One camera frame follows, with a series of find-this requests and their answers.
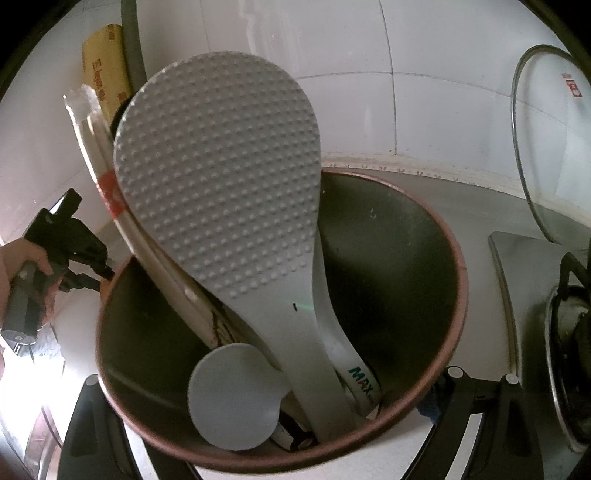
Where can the small white spoon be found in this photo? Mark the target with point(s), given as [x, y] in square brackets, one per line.
[235, 397]

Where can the glass pot lid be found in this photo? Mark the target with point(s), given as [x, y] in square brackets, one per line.
[549, 138]

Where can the paper-wrapped chopsticks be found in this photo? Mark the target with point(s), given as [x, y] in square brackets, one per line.
[106, 184]

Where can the steel gas stove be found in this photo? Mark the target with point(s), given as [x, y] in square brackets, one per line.
[512, 277]

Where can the white dimpled rice paddle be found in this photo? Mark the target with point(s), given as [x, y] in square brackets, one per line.
[217, 161]

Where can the white printed rice paddle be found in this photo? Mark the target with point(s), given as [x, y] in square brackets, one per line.
[364, 383]

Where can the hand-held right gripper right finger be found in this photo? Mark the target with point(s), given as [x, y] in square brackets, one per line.
[521, 438]

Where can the red metal utensil canister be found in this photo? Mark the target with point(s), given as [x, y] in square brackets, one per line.
[406, 277]

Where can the yellow cling film roll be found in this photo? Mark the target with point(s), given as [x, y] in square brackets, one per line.
[104, 60]

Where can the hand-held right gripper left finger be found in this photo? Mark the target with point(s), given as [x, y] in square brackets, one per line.
[111, 434]

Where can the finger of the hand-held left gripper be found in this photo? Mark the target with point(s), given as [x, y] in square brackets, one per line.
[69, 235]
[83, 282]

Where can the grey wall pipe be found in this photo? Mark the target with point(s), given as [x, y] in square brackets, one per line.
[134, 46]

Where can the person's left hand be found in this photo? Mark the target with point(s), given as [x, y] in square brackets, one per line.
[18, 258]

